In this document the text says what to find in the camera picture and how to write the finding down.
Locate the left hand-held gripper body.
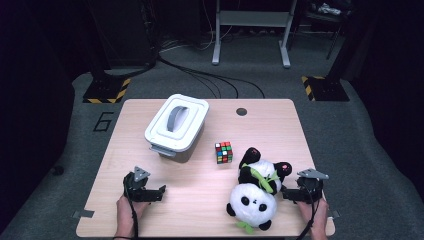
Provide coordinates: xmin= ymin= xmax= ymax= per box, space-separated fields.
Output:
xmin=123 ymin=165 xmax=151 ymax=203

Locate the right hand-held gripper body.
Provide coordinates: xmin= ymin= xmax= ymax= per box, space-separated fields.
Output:
xmin=295 ymin=168 xmax=330 ymax=204

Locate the panda plush toy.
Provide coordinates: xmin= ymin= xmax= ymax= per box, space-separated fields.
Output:
xmin=226 ymin=146 xmax=293 ymax=234

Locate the white lidded storage box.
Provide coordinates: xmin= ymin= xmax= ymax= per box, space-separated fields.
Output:
xmin=144 ymin=93 xmax=210 ymax=158

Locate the colourful puzzle cube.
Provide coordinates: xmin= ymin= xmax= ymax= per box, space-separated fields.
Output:
xmin=214 ymin=141 xmax=234 ymax=165

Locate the person's left hand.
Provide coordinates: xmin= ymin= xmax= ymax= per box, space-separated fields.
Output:
xmin=114 ymin=195 xmax=149 ymax=239

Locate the person's right hand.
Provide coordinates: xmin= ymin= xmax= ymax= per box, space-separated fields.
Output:
xmin=297 ymin=198 xmax=329 ymax=240

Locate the black yellow striped stand base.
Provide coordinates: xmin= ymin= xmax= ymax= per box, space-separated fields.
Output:
xmin=301 ymin=75 xmax=350 ymax=102
xmin=82 ymin=77 xmax=132 ymax=104

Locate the dark cabinet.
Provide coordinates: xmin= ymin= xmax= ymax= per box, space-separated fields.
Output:
xmin=88 ymin=0 xmax=158 ymax=68

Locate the dark chair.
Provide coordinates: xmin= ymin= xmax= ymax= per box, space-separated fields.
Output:
xmin=289 ymin=0 xmax=354 ymax=61

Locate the white metal stand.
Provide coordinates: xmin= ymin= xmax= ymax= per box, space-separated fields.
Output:
xmin=212 ymin=0 xmax=298 ymax=69

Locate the crumpled light cloth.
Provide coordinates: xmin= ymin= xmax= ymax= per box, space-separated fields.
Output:
xmin=314 ymin=2 xmax=343 ymax=16

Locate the left hand-held gripper cable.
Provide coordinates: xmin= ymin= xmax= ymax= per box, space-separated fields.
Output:
xmin=123 ymin=184 xmax=139 ymax=240

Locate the hand-held gripper cable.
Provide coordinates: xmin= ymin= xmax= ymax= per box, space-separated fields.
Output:
xmin=295 ymin=189 xmax=319 ymax=240
xmin=123 ymin=184 xmax=139 ymax=240

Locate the right hand-held gripper cable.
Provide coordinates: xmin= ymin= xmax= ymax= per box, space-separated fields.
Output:
xmin=295 ymin=189 xmax=319 ymax=240

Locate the black floor cable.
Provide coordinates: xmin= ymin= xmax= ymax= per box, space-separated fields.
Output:
xmin=186 ymin=70 xmax=266 ymax=99
xmin=158 ymin=54 xmax=239 ymax=99

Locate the bundle of white floor cables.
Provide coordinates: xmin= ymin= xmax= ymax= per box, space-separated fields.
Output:
xmin=159 ymin=31 xmax=218 ymax=53

